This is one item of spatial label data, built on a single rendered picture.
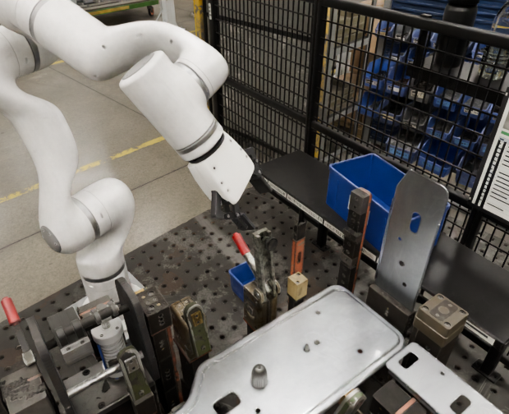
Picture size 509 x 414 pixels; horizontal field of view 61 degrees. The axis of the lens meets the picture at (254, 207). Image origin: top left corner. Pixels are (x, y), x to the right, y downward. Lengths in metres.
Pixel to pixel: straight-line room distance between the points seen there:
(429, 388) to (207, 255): 0.94
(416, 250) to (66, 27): 0.78
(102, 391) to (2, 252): 2.18
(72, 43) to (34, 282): 2.15
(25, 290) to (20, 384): 1.86
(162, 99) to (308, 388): 0.61
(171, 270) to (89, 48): 1.00
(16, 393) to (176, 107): 0.57
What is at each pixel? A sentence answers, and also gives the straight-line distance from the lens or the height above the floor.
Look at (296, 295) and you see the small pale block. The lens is 1.03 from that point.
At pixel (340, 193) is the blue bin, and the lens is 1.25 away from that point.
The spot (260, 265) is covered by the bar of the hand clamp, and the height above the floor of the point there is 1.15.
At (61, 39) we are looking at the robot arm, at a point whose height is 1.60.
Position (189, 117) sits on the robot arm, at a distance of 0.67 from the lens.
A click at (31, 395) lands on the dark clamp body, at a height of 1.08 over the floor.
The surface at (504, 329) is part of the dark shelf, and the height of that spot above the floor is 1.03.
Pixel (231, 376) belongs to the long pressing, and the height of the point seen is 1.00.
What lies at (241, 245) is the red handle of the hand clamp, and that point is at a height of 1.13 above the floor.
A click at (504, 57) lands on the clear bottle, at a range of 1.19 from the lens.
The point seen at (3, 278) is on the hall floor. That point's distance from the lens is 2.91.
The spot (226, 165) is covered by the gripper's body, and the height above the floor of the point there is 1.42.
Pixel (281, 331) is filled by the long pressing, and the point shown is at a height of 1.00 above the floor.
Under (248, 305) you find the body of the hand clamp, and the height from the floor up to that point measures 1.00.
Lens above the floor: 1.79
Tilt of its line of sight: 36 degrees down
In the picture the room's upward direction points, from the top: straight up
